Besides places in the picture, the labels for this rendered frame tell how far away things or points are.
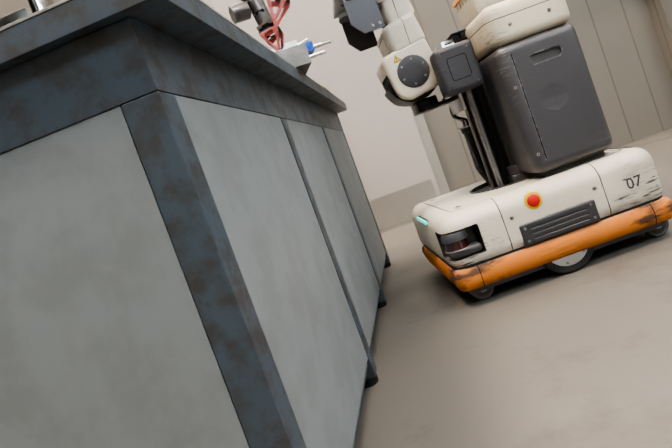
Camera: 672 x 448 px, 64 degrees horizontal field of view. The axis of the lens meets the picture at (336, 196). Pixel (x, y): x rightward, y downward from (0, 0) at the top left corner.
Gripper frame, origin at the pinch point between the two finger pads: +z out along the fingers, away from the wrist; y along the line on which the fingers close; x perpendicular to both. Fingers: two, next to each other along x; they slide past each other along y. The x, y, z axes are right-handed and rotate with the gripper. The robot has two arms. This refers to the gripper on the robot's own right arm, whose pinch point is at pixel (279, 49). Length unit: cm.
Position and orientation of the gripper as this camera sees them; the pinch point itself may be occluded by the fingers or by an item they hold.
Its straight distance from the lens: 195.5
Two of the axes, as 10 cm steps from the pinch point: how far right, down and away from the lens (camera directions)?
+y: -1.7, -0.2, -9.8
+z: 4.5, 8.9, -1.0
